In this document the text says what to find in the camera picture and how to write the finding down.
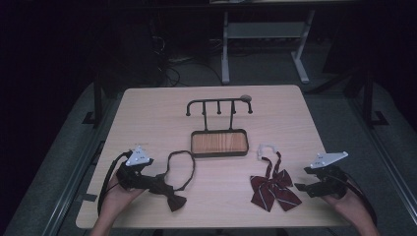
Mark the person's right hand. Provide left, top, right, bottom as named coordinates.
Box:
left=323, top=191, right=367, bottom=219

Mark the tangle of black floor cables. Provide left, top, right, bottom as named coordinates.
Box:
left=153, top=33, right=224, bottom=88

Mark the dark bow tie with strap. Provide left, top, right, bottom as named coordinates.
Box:
left=149, top=149, right=197, bottom=213

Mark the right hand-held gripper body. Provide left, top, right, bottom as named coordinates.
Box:
left=308, top=150, right=349, bottom=200

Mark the red striped bow tie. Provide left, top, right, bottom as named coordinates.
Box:
left=249, top=143, right=303, bottom=213

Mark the person's left hand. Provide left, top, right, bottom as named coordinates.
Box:
left=106, top=176, right=146, bottom=211

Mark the white metal desk frame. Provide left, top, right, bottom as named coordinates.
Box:
left=220, top=9, right=317, bottom=86

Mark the black metal stand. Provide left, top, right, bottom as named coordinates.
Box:
left=82, top=73, right=106, bottom=128
left=359, top=67, right=390, bottom=128

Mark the grey metal rail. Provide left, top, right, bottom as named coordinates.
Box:
left=40, top=139, right=111, bottom=236
left=347, top=96, right=417, bottom=214

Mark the black hook rack wooden base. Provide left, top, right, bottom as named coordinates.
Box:
left=185, top=95, right=254, bottom=159

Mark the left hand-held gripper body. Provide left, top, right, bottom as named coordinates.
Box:
left=116, top=146, right=155, bottom=192

